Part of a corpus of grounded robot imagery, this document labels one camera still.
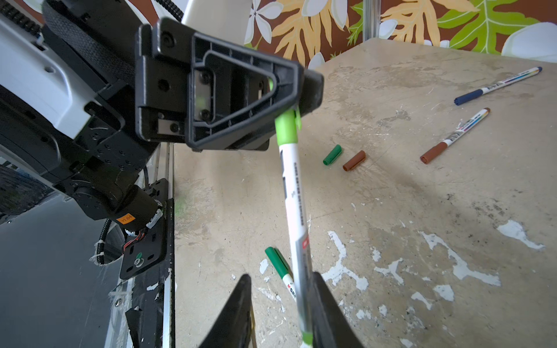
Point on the dark green pen cap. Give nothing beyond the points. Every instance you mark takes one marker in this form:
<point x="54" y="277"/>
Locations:
<point x="333" y="155"/>

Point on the blue capped marker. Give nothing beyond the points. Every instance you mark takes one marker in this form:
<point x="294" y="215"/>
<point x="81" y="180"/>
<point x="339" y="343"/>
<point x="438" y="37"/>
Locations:
<point x="498" y="85"/>

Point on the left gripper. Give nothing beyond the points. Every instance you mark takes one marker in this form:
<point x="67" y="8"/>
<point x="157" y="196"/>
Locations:
<point x="139" y="73"/>

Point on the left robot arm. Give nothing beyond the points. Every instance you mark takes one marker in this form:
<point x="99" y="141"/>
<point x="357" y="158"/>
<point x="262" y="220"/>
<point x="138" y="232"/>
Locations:
<point x="90" y="88"/>

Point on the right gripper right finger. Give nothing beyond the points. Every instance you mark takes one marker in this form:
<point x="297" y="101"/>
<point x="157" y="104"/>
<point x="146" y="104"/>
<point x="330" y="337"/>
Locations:
<point x="330" y="327"/>

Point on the brown pen cap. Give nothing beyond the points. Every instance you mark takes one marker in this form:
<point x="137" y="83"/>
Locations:
<point x="354" y="161"/>

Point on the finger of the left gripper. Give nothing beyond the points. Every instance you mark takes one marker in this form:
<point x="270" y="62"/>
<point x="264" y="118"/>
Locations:
<point x="311" y="99"/>

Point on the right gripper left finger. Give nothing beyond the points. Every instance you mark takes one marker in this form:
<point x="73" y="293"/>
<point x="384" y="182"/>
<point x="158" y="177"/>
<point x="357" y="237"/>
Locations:
<point x="234" y="326"/>

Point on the light green capped marker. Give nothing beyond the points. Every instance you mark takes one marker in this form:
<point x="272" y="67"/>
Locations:
<point x="287" y="125"/>

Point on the brown capped thin marker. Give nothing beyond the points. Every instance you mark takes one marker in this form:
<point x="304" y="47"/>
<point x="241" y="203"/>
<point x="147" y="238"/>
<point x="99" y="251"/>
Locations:
<point x="438" y="149"/>

